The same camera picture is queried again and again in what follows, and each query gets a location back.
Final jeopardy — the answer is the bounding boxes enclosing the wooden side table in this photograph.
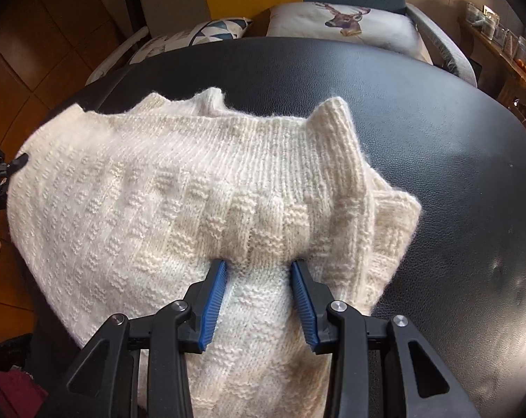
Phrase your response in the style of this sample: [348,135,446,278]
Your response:
[458,18,526,129]

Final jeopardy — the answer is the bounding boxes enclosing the white deer print cushion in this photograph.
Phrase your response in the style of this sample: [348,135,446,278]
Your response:
[267,2,430,62]

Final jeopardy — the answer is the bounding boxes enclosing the cream knitted sweater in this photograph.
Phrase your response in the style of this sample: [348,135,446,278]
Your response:
[7,88,421,417]

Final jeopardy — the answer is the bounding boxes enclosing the blue white triangle cushion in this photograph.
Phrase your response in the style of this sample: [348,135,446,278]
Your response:
[130,17,252,64]

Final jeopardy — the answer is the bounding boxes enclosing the pink ruffled quilt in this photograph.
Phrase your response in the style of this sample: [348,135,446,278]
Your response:
[0,367,48,418]

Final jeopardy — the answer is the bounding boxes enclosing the orange tangerines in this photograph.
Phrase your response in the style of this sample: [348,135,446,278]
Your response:
[515,59,526,73]

